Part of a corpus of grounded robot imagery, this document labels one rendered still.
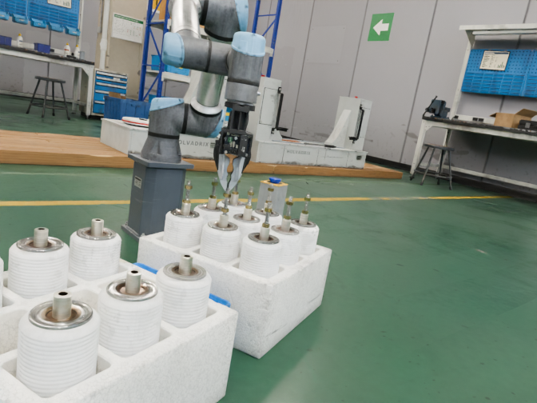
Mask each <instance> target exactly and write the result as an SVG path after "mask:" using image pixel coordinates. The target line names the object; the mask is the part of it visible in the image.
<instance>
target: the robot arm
mask: <svg viewBox="0 0 537 403"><path fill-rule="evenodd" d="M168 10H169V15H170V17H171V19H172V22H171V33H170V32H167V33H165V36H164V41H163V49H162V57H161V60H162V62H163V63H164V64H166V65H169V66H174V67H176V68H184V69H189V70H197V71H200V72H201V75H200V79H199V83H198V88H197V96H196V97H194V98H192V100H191V102H190V104H189V103H185V101H184V99H183V98H154V99H153V100H152V101H151V107H150V110H149V111H150V114H149V128H148V136H147V138H146V141H145V144H144V145H143V147H142V150H141V158H144V159H147V160H150V161H155V162H167V163H179V162H181V158H182V156H181V147H180V143H179V138H180V134H187V135H193V136H198V137H204V138H216V137H217V136H218V135H219V134H220V135H221V136H220V137H219V140H215V142H216V143H215V146H214V149H213V157H214V161H215V164H216V168H217V172H218V176H219V179H220V182H221V185H222V187H223V189H224V190H225V191H226V188H227V187H228V188H230V190H231V189H232V188H233V187H234V186H235V185H236V184H237V182H238V181H239V179H240V177H241V175H242V174H243V171H244V169H245V167H246V166H247V165H248V163H249V161H250V159H251V148H252V143H253V134H252V133H251V132H248V131H246V129H247V125H248V123H249V111H254V112H255V106H254V104H256V103H257V96H260V95H261V92H259V91H258V90H259V86H260V81H261V71H262V66H263V61H264V56H265V43H266V41H265V38H264V37H263V36H261V35H259V34H254V33H249V32H246V30H247V25H248V18H249V4H248V0H169V4H168ZM200 25H201V26H205V28H204V32H205V33H206V35H207V36H208V37H207V40H205V39H202V38H201V30H200ZM225 76H227V77H228V79H227V82H226V88H225V99H227V102H225V107H229V108H232V109H233V110H231V111H230V114H229V121H228V125H227V128H225V127H223V128H222V126H223V121H224V119H225V112H224V110H223V109H222V105H221V104H220V103H219V101H220V98H221V91H222V88H223V85H224V80H225ZM226 154H234V155H237V156H238V157H236V158H234V159H233V171H232V173H231V174H230V176H231V178H230V180H229V183H228V182H227V177H228V172H227V167H228V166H229V162H230V159H229V157H228V156H227V155H226Z"/></svg>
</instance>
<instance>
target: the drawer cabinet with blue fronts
mask: <svg viewBox="0 0 537 403"><path fill-rule="evenodd" d="M128 77H129V75H128V74H124V73H119V72H115V71H110V70H102V69H98V68H93V85H92V96H91V107H90V115H89V116H88V118H90V119H97V120H101V118H104V105H105V99H104V95H108V96H109V91H110V92H114V93H119V94H121V96H125V97H126V95H127V86H128ZM87 84H88V74H87V73H86V72H85V71H84V70H83V69H82V79H81V90H80V102H84V103H86V95H87ZM79 110H80V111H81V115H82V116H84V117H87V116H86V107H85V106H82V105H79Z"/></svg>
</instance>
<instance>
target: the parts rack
mask: <svg viewBox="0 0 537 403"><path fill-rule="evenodd" d="M161 1H162V0H160V1H159V3H158V4H157V7H156V9H155V11H154V12H153V15H152V10H153V0H149V1H148V10H147V18H146V26H145V41H144V50H143V59H142V67H141V82H140V90H139V99H138V101H144V100H145V98H146V97H147V95H148V94H149V92H150V91H151V89H152V88H153V85H154V84H155V82H156V80H157V79H158V82H157V96H156V98H161V92H162V84H163V81H164V79H166V80H170V81H175V82H183V83H188V84H190V78H191V77H189V76H185V75H180V74H173V73H169V72H165V71H164V69H165V64H164V63H163V62H162V60H161V57H162V49H163V41H164V36H165V33H167V32H170V33H171V22H172V19H170V15H169V10H168V4H169V0H166V8H165V19H163V20H154V21H151V20H152V18H153V16H154V15H155V13H156V11H157V8H158V7H159V5H160V3H161ZM260 4H261V0H257V2H256V8H255V14H254V19H253V29H252V33H254V34H255V33H256V30H257V20H258V17H264V16H274V15H276V17H275V19H274V21H273V22H272V23H271V25H270V26H269V27H268V29H267V30H266V31H265V32H264V33H263V35H262V36H263V37H264V35H265V34H266V33H267V31H268V30H269V29H270V27H271V26H272V24H273V23H274V27H273V33H272V43H271V48H270V47H267V46H266V47H265V53H269V59H268V68H267V74H266V77H267V78H270V75H271V70H272V60H273V55H274V50H275V45H276V36H277V31H278V25H279V20H280V11H281V5H282V0H278V3H277V8H276V13H275V14H265V15H258V14H259V9H260ZM150 27H152V28H155V29H159V30H163V37H162V45H161V55H160V53H159V50H158V48H157V43H156V42H155V39H154V36H153V32H152V30H151V28H150ZM200 30H201V38H202V39H205V40H207V37H208V36H207V35H206V33H205V32H204V29H203V28H200ZM150 33H151V35H152V38H153V42H154V45H155V47H156V49H157V53H158V56H159V58H160V63H159V64H160V65H149V64H147V58H148V50H149V35H150ZM147 66H158V67H159V71H156V70H147V69H146V67H147ZM145 76H149V77H154V78H156V79H155V80H154V82H153V84H152V85H151V87H150V88H149V90H148V92H147V94H146V95H145V96H144V89H145Z"/></svg>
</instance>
